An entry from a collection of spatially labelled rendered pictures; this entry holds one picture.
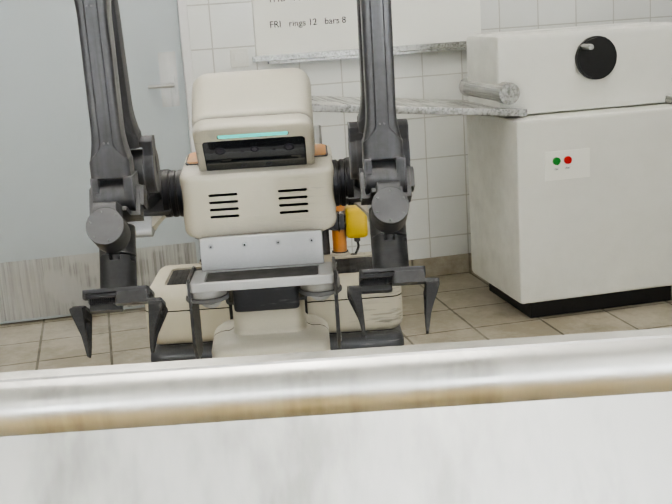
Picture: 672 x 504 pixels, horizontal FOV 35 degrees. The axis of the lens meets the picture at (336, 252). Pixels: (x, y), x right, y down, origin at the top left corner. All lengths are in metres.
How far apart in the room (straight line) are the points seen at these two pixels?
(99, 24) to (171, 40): 3.39
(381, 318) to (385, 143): 0.65
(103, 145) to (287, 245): 0.40
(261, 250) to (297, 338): 0.19
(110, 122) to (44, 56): 3.37
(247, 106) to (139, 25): 3.23
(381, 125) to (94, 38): 0.46
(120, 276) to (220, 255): 0.30
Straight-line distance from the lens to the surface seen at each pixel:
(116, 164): 1.72
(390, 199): 1.61
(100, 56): 1.70
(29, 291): 5.23
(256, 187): 1.92
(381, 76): 1.68
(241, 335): 2.03
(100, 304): 1.73
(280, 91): 1.88
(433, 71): 5.30
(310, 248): 1.93
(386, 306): 2.25
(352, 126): 1.82
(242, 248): 1.93
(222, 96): 1.89
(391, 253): 1.66
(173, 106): 5.10
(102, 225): 1.64
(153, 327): 1.67
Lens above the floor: 1.36
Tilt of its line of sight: 13 degrees down
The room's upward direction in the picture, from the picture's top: 4 degrees counter-clockwise
